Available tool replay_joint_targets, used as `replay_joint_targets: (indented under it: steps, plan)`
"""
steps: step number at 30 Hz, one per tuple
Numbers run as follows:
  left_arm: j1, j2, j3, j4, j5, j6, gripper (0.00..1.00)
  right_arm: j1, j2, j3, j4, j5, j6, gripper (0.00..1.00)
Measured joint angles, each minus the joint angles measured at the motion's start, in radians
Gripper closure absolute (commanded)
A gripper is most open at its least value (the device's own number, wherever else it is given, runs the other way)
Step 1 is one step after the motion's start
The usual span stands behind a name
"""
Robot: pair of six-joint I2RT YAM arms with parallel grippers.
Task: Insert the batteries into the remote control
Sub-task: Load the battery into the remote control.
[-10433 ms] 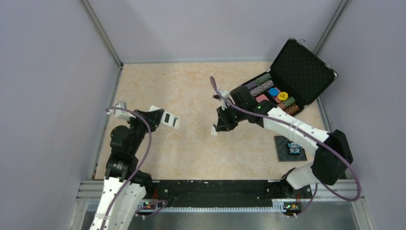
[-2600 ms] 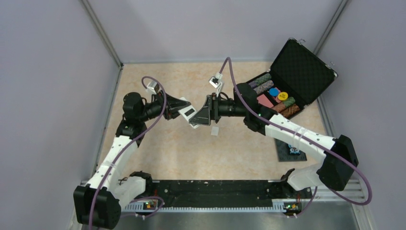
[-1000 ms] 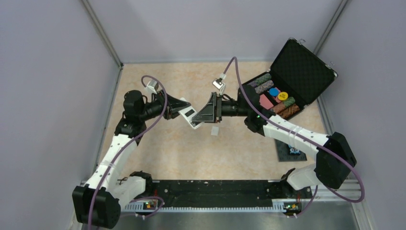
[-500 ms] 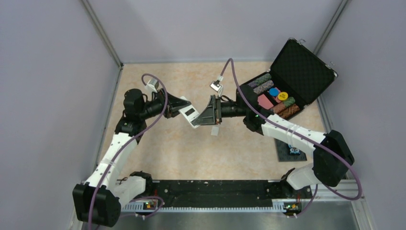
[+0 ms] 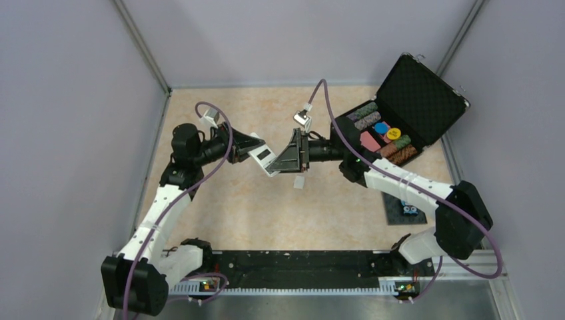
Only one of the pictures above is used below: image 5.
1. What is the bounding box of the blue owl toy figure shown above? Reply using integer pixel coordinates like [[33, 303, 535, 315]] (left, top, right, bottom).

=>
[[400, 201, 418, 216]]

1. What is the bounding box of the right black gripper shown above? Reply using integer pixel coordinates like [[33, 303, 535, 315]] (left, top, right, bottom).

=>
[[270, 127, 346, 174]]

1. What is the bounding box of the aluminium frame rail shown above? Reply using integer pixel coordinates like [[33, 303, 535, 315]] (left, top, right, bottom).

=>
[[105, 249, 508, 297]]

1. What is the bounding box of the black studded base plate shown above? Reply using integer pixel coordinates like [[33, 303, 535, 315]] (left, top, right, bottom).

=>
[[382, 193, 427, 225]]

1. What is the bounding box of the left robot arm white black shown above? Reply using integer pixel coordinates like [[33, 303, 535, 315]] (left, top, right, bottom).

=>
[[101, 122, 266, 316]]

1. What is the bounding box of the white remote control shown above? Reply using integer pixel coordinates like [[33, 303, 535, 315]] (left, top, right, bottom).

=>
[[248, 132, 280, 177]]

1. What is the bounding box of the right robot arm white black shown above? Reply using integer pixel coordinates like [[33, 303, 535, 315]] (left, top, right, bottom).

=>
[[265, 117, 492, 275]]

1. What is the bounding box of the blue round chip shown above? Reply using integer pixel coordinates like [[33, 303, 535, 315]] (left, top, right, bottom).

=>
[[374, 122, 390, 135]]

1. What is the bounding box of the black poker chip case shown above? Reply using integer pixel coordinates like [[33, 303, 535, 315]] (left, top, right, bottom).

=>
[[343, 53, 470, 166]]

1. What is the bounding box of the pink card deck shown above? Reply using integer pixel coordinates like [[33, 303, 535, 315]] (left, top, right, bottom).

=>
[[360, 131, 381, 152]]

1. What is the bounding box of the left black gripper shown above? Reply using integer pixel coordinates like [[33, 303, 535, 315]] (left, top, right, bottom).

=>
[[193, 121, 265, 166]]

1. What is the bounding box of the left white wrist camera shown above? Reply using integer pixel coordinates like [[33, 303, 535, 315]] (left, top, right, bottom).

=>
[[199, 108, 220, 129]]

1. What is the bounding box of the yellow round chip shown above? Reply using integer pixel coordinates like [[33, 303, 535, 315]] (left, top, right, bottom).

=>
[[386, 127, 402, 141]]

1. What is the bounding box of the black mounting rail base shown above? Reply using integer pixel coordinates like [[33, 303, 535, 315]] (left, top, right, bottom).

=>
[[203, 250, 435, 294]]

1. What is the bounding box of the white battery cover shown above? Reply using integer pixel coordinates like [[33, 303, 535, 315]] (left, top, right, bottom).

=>
[[293, 175, 305, 189]]

